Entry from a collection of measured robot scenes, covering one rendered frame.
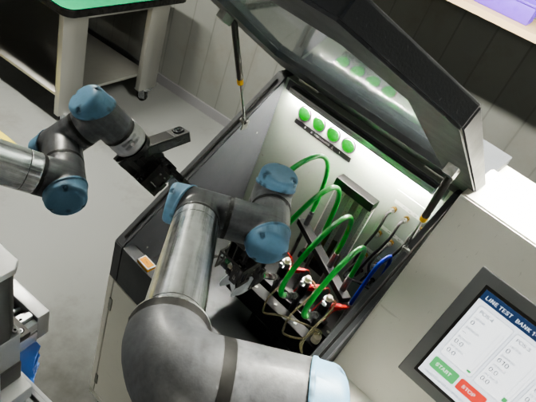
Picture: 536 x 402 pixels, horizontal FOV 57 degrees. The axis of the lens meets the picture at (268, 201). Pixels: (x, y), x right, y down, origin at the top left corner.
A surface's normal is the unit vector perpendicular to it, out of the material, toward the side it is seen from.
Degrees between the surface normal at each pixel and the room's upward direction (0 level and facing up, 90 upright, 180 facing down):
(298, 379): 1
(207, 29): 90
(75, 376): 0
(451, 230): 76
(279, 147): 90
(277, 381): 11
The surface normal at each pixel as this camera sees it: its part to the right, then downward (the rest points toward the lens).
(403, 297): -0.55, 0.12
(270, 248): -0.05, 0.61
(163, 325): -0.05, -0.89
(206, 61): -0.54, 0.39
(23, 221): 0.30, -0.74
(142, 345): -0.54, -0.57
